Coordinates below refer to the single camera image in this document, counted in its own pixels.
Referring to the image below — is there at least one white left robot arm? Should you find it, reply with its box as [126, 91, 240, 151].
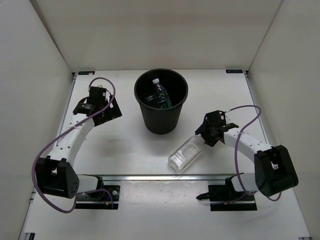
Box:
[35, 97, 122, 200]

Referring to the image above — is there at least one blue corner label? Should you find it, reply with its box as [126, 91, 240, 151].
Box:
[225, 69, 244, 74]
[78, 71, 95, 76]

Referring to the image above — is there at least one clear square plastic bottle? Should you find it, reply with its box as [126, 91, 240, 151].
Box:
[168, 135, 205, 174]

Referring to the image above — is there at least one black ribbed plastic bin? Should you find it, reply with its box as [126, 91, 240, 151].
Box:
[134, 68, 188, 135]

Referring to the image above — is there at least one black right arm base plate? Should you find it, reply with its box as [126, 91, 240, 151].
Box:
[196, 182, 258, 212]

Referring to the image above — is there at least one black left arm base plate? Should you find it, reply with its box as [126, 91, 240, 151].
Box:
[75, 182, 121, 210]

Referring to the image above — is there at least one aluminium table edge rail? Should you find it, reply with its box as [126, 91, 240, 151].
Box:
[99, 173, 233, 183]

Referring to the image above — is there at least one clear bottle dark green label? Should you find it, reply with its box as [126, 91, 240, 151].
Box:
[152, 78, 172, 109]

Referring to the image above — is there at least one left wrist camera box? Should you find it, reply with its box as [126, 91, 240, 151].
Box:
[87, 86, 107, 105]

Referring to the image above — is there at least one right blue corner label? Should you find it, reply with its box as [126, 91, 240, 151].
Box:
[225, 69, 244, 74]

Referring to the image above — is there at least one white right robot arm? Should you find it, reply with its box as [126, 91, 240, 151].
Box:
[195, 110, 299, 200]

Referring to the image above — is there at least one clear bottle blue label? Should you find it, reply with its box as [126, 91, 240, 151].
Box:
[143, 94, 156, 104]

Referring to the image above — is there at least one left blue corner label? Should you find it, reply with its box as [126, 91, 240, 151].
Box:
[78, 71, 95, 76]

